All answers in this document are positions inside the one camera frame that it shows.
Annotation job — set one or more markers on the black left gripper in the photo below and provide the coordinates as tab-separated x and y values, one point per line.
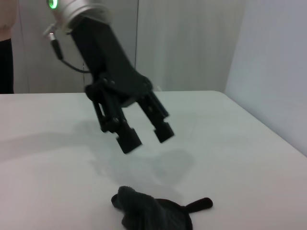
105	55

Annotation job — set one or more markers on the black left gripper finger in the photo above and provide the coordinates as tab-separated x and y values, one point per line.
159	122

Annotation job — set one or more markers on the dark cloth rag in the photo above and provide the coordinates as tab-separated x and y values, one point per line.
148	210

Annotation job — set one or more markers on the person in pink top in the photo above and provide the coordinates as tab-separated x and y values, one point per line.
6	60

